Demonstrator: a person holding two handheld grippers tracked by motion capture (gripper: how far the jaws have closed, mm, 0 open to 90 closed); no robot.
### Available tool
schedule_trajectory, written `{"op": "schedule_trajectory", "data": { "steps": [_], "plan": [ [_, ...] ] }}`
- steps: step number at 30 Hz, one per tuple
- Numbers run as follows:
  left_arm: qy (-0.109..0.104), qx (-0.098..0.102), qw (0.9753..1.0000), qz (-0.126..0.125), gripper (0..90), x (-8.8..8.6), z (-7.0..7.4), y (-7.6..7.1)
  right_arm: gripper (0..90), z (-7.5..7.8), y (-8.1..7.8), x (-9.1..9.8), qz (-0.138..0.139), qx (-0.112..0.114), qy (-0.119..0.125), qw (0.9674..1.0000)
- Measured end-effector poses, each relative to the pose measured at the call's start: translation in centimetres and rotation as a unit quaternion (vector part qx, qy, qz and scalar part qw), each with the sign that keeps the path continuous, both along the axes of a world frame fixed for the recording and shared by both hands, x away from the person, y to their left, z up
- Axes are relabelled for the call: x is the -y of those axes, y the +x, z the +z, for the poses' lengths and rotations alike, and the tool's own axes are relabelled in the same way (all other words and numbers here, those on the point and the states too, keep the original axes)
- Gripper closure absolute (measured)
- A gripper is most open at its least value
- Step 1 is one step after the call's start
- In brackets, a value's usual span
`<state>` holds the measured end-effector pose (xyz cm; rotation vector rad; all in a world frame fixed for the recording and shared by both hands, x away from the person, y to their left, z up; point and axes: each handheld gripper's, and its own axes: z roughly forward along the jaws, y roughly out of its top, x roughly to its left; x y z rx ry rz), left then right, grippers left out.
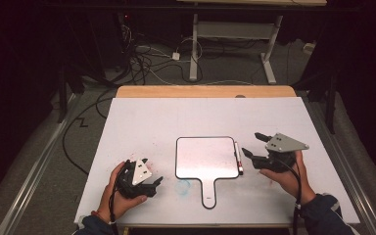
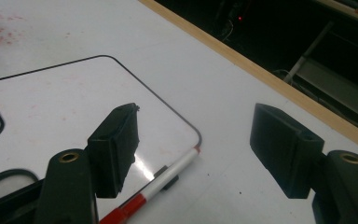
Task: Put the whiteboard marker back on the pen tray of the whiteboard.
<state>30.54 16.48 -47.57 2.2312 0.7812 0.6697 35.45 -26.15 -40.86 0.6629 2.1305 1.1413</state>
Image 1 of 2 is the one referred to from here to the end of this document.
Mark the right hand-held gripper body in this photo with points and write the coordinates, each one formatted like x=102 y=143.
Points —
x=284 y=145

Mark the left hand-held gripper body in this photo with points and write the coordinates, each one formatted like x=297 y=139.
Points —
x=140 y=173

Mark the white marker pen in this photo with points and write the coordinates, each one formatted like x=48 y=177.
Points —
x=238 y=156

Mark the person's right hand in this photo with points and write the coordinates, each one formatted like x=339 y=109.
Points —
x=290 y=182

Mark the person's left hand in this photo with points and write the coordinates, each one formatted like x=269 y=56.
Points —
x=117 y=204

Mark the large white board sheet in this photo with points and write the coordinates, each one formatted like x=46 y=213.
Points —
x=209 y=117

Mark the wooden table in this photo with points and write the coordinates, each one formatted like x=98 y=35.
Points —
x=202 y=91

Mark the white floor box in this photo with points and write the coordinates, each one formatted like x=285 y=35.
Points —
x=308 y=48

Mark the white power adapter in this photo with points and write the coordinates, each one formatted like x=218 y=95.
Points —
x=175 y=56

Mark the white-framed desk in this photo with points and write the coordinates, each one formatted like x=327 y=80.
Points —
x=235 y=30

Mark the metal floor rail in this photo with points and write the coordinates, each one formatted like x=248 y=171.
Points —
x=36 y=169
x=349 y=169

